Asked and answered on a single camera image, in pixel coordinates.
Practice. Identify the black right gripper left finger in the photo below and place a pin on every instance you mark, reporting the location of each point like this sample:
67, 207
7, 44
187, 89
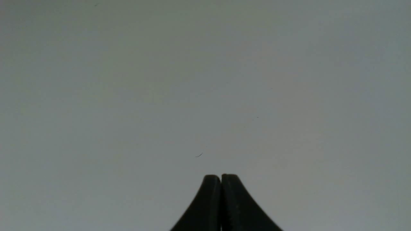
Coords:
203, 214

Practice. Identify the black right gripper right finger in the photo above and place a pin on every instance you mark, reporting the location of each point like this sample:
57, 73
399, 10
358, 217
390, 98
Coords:
240, 212

